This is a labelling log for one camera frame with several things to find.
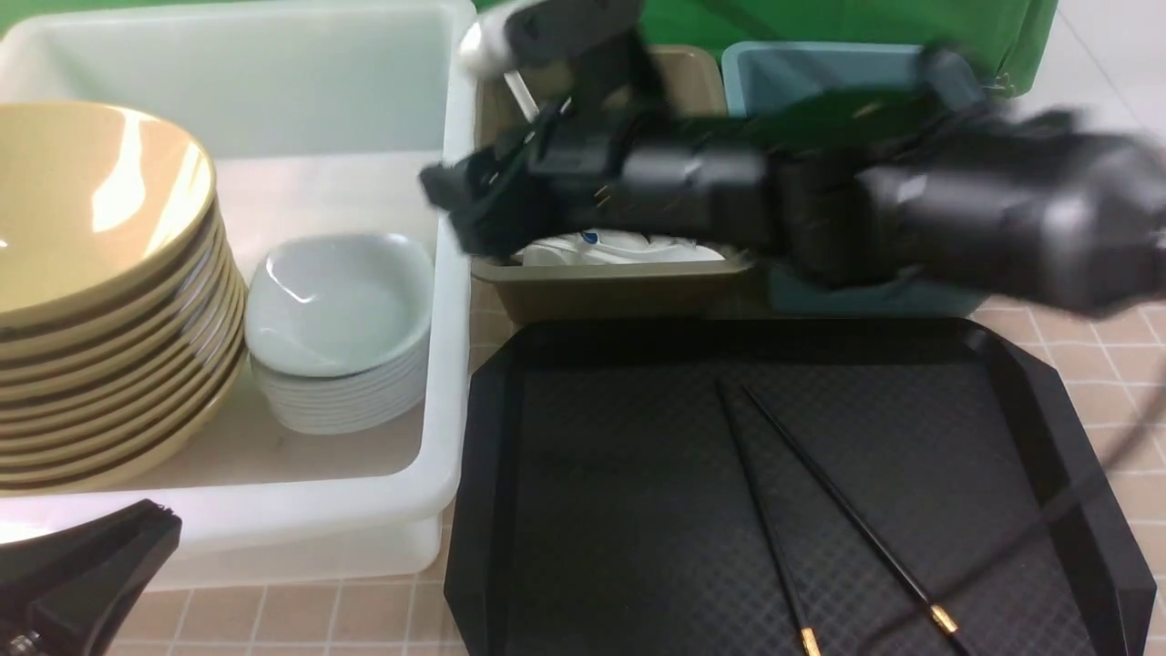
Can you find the brown plastic spoon bin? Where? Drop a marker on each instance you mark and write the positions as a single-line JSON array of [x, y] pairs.
[[560, 292]]

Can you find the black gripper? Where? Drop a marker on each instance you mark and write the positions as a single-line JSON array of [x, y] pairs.
[[556, 175]]

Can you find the black plastic serving tray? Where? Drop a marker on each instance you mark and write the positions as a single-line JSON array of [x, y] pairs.
[[603, 511]]

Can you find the yellow noodle bowl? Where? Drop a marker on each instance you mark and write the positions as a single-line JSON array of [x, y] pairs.
[[95, 198]]

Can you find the black clamp mount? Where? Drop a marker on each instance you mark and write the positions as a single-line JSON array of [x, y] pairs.
[[68, 592]]

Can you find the white plastic tub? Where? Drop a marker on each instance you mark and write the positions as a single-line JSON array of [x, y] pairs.
[[318, 115]]

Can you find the stack of yellow noodle bowls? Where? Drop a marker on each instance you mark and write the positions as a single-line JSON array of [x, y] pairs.
[[109, 372]]

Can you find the white ceramic soup spoons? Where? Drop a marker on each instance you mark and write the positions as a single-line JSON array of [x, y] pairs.
[[610, 247]]

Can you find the stack of pale green dishes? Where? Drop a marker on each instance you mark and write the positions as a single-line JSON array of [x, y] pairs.
[[340, 405]]

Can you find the green cloth backdrop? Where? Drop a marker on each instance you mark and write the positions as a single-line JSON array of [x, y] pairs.
[[820, 23]]

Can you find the blue plastic chopstick bin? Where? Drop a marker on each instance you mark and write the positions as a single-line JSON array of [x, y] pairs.
[[838, 94]]

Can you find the black chopstick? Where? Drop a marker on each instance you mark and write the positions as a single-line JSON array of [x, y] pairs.
[[911, 584], [806, 634]]

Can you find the top pale green dish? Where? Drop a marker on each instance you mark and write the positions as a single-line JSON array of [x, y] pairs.
[[337, 305]]

